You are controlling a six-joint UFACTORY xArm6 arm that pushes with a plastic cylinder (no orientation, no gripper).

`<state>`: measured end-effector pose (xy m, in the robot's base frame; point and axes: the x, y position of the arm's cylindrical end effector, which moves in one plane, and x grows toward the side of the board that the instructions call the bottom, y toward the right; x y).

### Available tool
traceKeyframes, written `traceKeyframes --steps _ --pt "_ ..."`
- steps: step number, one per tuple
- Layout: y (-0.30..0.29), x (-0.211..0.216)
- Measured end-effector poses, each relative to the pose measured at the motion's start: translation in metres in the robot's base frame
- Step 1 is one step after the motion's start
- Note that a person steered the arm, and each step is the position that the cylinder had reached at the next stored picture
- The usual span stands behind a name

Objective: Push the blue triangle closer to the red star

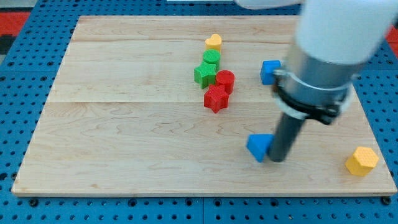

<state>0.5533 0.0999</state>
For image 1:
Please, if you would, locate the yellow heart block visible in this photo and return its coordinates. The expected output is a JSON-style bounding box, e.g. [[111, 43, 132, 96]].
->
[[205, 34, 222, 52]]

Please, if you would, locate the yellow hexagon block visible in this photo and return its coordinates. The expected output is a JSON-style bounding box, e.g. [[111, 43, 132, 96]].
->
[[345, 146, 379, 177]]

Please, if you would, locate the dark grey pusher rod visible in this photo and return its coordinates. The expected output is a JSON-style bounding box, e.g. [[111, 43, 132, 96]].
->
[[267, 113, 305, 162]]

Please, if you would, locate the blue cube block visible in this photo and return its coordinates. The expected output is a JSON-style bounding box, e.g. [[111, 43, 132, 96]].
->
[[260, 60, 281, 85]]

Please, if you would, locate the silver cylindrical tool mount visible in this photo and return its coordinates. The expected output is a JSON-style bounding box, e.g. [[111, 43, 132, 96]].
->
[[273, 43, 364, 125]]

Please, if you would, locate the red cylinder block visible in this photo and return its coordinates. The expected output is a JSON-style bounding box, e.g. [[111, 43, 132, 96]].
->
[[215, 70, 235, 95]]

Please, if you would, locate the red star block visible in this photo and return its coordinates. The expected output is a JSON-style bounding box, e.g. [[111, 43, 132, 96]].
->
[[204, 85, 229, 113]]

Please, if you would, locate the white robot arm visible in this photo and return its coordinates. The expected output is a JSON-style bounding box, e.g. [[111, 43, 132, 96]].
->
[[267, 0, 397, 162]]

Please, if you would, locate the green cylinder block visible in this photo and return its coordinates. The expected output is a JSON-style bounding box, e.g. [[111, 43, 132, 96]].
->
[[203, 49, 221, 71]]

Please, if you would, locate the green star block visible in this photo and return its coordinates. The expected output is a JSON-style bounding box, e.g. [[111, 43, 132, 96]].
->
[[194, 62, 216, 89]]

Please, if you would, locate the blue triangle block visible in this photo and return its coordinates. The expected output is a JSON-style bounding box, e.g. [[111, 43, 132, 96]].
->
[[246, 134, 274, 163]]

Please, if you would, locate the wooden board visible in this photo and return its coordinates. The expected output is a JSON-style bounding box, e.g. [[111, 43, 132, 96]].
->
[[12, 16, 397, 197]]

